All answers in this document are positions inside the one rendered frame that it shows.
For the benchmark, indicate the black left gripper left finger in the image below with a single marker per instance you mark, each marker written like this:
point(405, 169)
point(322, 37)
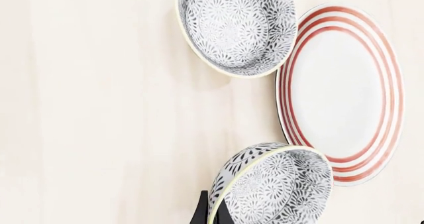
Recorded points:
point(202, 212)

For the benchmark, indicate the white plate with red rings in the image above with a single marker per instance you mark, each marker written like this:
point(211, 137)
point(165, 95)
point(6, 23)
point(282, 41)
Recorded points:
point(341, 94)

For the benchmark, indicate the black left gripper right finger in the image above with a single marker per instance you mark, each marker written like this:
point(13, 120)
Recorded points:
point(223, 216)

